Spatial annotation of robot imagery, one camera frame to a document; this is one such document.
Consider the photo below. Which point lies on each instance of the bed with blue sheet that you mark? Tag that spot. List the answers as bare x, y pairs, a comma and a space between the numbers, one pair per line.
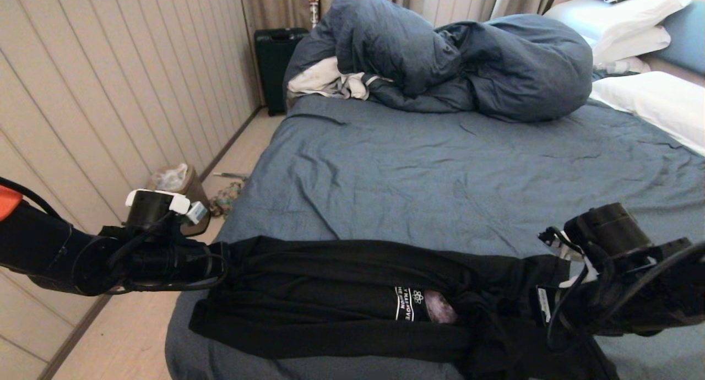
385, 165

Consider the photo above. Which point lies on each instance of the thin metal rod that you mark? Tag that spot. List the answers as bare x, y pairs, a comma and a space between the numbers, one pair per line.
231, 175

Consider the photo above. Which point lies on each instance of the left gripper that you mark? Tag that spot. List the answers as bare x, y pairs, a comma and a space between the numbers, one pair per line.
176, 264

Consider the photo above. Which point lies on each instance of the teal patterned cloth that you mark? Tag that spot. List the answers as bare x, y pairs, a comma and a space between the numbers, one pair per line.
226, 200

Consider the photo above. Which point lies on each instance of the long white pillow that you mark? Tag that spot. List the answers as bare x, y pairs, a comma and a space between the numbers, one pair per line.
655, 102

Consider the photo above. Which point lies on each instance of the small white pillow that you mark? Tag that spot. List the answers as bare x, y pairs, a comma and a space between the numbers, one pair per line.
622, 65

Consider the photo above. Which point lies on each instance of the flat white pillow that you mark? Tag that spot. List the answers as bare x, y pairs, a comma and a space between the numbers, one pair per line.
633, 44

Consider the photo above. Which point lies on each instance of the blue padded headboard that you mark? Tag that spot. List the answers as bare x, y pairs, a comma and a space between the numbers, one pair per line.
685, 36

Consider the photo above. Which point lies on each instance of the large white pillow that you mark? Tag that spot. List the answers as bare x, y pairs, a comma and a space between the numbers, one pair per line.
617, 14

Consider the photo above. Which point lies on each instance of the black suitcase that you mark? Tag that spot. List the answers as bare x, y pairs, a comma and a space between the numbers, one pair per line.
272, 63

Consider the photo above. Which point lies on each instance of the black printed t-shirt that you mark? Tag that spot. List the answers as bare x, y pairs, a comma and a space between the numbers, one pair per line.
330, 303

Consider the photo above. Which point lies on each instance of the crumpled dark blue duvet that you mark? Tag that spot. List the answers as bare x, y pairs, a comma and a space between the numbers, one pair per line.
495, 63

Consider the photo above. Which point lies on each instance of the white sheer curtain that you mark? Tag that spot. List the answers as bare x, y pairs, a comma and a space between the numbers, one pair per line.
457, 1

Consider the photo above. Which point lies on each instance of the bronze trash bin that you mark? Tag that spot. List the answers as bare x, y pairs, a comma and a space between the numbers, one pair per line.
197, 195

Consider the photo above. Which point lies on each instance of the clear plastic bin bag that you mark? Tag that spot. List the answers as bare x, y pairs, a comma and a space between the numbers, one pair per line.
169, 177

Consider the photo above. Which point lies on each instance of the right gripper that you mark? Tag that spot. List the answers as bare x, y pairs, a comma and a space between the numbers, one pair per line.
578, 308

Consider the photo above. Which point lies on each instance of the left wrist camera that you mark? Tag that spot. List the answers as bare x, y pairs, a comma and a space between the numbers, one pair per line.
195, 212

